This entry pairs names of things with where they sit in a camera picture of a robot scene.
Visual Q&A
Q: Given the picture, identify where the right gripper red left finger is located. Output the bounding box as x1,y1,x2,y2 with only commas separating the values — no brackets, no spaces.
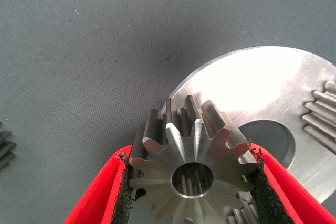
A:
64,144,139,224

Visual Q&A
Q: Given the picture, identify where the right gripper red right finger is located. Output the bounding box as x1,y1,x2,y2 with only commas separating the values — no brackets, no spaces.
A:
248,142,336,224

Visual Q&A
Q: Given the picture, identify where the large dark steel gear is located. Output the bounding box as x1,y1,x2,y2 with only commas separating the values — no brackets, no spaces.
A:
128,94,259,224

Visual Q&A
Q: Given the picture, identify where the small steel spur gear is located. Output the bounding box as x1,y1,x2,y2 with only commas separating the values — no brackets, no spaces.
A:
301,80,336,154
227,199,261,224
0,121,17,172

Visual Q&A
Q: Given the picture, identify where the round metal plate with hole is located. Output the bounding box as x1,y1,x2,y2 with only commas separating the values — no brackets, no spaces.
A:
160,46,336,205

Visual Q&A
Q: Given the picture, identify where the dark grey table cloth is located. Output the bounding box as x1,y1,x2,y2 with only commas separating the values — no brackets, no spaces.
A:
0,0,336,224

